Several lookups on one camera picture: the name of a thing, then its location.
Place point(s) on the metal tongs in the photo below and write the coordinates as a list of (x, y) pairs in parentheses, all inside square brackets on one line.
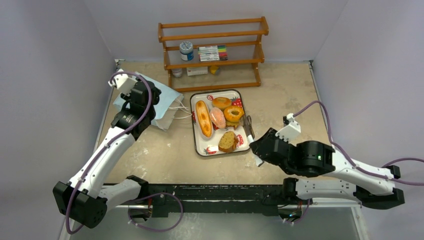
[(248, 129)]

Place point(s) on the white red small box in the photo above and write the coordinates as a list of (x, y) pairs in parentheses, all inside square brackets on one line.
[(194, 71)]

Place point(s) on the long fake baguette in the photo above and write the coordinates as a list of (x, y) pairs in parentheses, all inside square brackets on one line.
[(203, 119)]

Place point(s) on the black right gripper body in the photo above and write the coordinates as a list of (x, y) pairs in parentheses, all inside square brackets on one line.
[(269, 149)]

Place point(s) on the strawberry print white tray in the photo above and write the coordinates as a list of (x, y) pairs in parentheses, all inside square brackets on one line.
[(209, 146)]

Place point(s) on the orange wooden shelf rack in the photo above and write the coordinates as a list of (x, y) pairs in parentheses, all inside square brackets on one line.
[(242, 38)]

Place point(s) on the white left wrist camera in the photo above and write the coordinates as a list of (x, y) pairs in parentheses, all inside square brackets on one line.
[(123, 82)]

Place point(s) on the glazed ring fake donut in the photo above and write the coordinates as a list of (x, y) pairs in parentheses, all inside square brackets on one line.
[(233, 113)]

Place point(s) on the small yellow object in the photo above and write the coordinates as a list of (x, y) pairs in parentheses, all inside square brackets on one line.
[(214, 70)]

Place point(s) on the blue paint jar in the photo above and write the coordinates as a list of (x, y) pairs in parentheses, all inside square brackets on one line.
[(186, 50)]

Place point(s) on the set of coloured markers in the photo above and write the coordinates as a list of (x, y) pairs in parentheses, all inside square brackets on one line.
[(212, 53)]

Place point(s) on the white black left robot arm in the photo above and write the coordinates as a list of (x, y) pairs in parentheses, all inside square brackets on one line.
[(81, 198)]

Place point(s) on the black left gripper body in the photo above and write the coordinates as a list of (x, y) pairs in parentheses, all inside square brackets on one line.
[(128, 97)]

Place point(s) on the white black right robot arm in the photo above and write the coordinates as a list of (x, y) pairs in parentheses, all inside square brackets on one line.
[(330, 174)]

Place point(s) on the light blue paper bag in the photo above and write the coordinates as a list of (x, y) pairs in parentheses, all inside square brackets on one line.
[(169, 107)]

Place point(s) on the pink sugared fake donut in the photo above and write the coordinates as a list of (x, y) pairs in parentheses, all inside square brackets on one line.
[(217, 117)]

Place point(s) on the small white jar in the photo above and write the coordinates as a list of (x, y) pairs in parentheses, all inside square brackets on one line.
[(177, 72)]

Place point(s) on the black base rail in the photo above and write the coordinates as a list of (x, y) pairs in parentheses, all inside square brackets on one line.
[(264, 199)]

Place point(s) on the orange bagel fake bread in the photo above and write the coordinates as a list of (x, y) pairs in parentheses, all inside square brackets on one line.
[(221, 103)]

